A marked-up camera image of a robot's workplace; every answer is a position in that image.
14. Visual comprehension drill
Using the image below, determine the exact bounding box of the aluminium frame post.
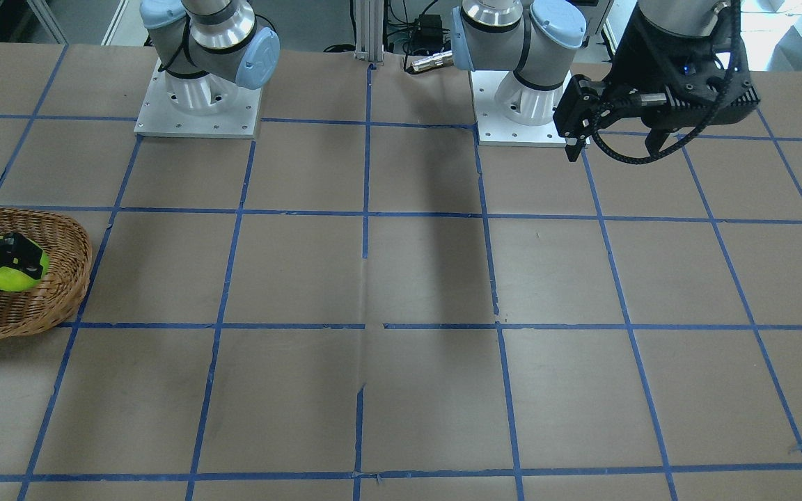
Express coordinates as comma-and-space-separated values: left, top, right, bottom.
352, 0, 386, 65

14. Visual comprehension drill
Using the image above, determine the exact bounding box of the green apple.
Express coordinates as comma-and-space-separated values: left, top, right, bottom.
0, 251, 49, 292

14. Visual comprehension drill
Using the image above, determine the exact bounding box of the woven wicker basket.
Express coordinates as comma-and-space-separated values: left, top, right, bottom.
0, 208, 93, 340

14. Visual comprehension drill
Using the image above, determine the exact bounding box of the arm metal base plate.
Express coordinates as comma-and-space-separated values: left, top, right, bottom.
134, 60, 262, 140
470, 67, 571, 148

